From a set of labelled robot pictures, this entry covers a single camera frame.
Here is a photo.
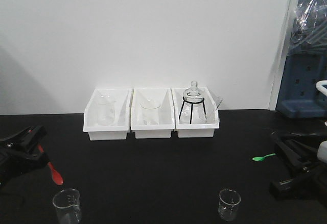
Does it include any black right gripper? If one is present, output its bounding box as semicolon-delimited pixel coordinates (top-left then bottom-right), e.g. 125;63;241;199
269;138;326;204

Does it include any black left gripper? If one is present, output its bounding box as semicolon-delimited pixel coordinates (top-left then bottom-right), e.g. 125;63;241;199
1;126;50;187

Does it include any red plastic spoon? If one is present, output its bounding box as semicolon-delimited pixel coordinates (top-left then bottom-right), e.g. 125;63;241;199
28;129;64;186

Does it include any green plastic spoon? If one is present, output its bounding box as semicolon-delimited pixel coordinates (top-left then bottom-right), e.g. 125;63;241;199
252;153;276;162

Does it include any black lab sink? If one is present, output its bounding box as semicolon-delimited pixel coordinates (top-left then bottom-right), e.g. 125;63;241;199
270;131;326;148

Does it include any left small glass beaker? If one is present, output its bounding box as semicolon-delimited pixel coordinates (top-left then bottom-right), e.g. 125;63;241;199
52;188;82;223

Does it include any small glass beaker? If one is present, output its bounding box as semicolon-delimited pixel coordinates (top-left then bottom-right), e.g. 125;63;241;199
52;188;82;223
218;188;241;221

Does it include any blue pegboard drying rack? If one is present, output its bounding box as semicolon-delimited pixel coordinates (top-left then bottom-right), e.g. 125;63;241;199
276;54;326;118

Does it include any right small glass beaker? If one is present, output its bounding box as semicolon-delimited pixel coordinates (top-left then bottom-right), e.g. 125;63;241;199
218;188;241;221

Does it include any left white storage bin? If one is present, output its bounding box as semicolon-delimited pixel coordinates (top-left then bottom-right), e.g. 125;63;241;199
83;88;132;141

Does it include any white storage bin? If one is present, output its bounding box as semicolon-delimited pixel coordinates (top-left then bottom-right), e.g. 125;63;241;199
131;88;175;139
83;88;132;141
171;87;220;138

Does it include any glass beaker in left bin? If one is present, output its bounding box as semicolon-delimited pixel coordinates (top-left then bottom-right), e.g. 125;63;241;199
96;94;115;126

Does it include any glass beaker in bin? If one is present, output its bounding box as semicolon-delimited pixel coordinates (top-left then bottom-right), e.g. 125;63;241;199
141;100;161;125
96;94;115;126

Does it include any small glass funnel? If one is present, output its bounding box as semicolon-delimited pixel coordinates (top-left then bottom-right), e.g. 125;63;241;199
204;96;223;123

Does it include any right white storage bin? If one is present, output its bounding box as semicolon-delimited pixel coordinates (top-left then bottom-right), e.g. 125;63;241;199
171;87;220;138

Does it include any glass beaker in middle bin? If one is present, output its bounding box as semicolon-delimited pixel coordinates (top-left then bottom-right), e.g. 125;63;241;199
141;100;161;125

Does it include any middle white storage bin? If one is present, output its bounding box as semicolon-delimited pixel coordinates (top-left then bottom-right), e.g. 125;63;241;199
131;88;175;139

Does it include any glass flask on tripod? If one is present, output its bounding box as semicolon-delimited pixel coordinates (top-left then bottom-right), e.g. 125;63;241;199
183;81;204;104

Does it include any clear plastic bag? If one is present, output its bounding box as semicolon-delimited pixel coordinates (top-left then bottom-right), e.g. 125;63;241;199
288;0;326;56

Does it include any black wire tripod stand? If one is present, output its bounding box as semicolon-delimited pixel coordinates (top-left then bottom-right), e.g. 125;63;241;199
178;96;207;125

